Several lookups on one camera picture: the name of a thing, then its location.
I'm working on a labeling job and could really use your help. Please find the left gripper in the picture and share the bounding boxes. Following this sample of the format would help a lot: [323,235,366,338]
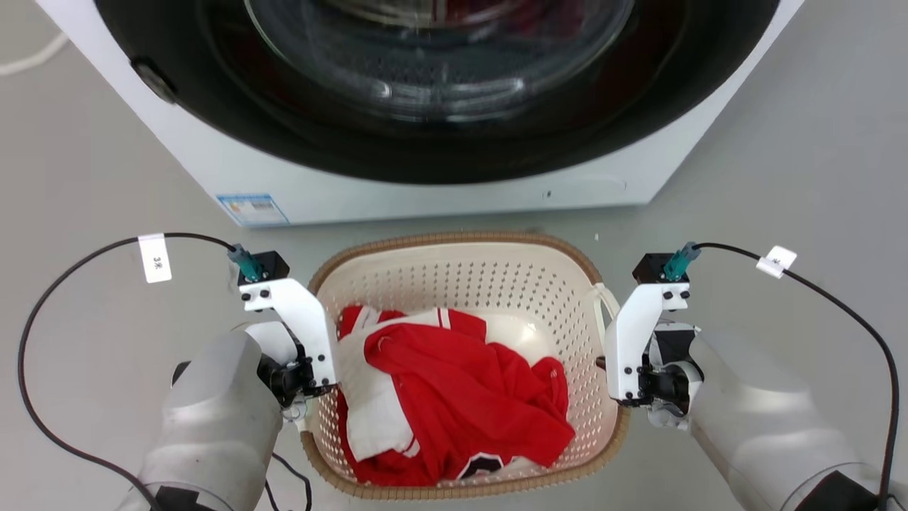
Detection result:
[245,322,316,421]

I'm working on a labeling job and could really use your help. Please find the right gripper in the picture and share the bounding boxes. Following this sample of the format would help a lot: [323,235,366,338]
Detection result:
[638,322,707,431]

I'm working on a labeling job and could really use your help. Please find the cream perforated laundry basket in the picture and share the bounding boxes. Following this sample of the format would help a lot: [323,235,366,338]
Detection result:
[301,231,632,501]

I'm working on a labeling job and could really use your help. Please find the white cloth garment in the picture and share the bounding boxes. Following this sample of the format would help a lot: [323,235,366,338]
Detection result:
[336,328,421,462]

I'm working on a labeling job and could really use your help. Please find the red jersey garment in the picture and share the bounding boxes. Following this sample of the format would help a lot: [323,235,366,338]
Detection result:
[337,305,577,488]

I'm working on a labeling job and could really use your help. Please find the blue white energy label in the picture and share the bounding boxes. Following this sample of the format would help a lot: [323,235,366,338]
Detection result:
[216,193,290,228]

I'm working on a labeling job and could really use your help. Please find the white front-load washing machine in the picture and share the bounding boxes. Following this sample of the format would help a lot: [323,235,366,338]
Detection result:
[35,0,806,228]

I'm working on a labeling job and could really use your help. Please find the black round washer door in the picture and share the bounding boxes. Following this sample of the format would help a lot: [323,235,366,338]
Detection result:
[94,0,781,185]

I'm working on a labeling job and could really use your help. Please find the black door latch knob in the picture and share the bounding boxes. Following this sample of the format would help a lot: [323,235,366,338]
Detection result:
[131,58,179,104]

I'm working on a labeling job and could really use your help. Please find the right white camera bracket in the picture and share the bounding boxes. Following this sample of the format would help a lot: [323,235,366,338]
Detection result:
[604,282,691,407]

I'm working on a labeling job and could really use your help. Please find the white camera bracket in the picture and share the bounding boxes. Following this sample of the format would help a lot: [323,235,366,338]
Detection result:
[240,278,338,388]
[604,282,691,407]

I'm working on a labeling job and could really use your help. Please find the left white camera bracket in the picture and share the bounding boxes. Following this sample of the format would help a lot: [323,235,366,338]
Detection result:
[240,278,338,388]

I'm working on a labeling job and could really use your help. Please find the left black camera cable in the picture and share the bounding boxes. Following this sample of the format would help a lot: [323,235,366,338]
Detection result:
[18,233,313,511]

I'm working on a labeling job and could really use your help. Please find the short white cable tag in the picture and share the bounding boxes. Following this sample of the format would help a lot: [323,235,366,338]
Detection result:
[755,246,797,279]

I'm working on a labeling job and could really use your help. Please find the long white cable tag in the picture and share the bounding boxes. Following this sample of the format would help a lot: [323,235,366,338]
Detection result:
[138,234,173,284]

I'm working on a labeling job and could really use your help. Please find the white cord on floor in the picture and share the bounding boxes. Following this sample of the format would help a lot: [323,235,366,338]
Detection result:
[0,32,70,77]

